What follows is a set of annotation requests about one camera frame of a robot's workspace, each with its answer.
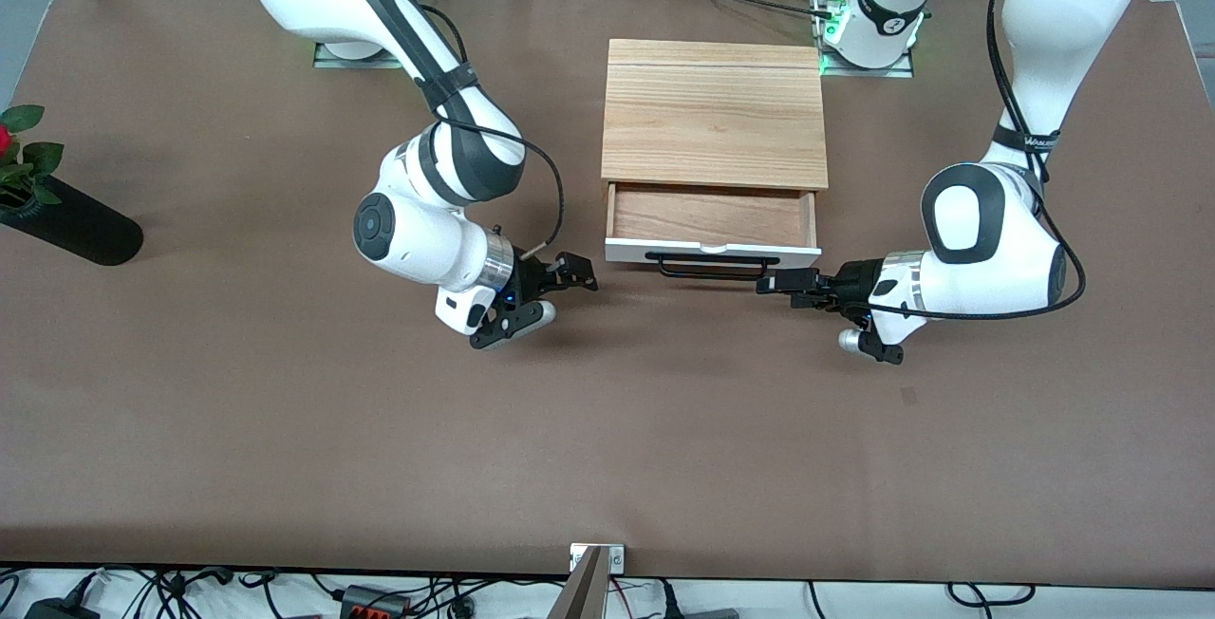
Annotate black metal drawer handle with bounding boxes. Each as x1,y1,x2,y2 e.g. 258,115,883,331
645,252,781,282

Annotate white-fronted wooden drawer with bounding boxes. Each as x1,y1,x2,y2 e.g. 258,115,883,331
605,182,823,271

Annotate light wooden cabinet box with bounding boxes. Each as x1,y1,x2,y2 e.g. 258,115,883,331
601,38,829,193

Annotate black box with red connectors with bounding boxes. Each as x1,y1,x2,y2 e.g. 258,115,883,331
340,585,412,619

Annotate black cylindrical vase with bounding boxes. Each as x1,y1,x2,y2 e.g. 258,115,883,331
0,175,144,267

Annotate red rose with leaves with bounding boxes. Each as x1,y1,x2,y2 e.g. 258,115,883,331
0,104,65,214

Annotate black power adapter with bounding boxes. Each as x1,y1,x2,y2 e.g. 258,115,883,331
23,596,98,619

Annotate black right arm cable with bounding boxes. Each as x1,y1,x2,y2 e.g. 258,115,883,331
416,2,567,261

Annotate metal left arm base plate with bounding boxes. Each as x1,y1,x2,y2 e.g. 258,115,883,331
816,19,917,80

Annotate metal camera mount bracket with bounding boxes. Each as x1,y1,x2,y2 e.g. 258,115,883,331
549,543,626,619

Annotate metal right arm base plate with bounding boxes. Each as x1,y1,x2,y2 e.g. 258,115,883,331
313,40,404,69

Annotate looped black cable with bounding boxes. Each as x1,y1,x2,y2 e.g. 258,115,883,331
947,582,1037,608

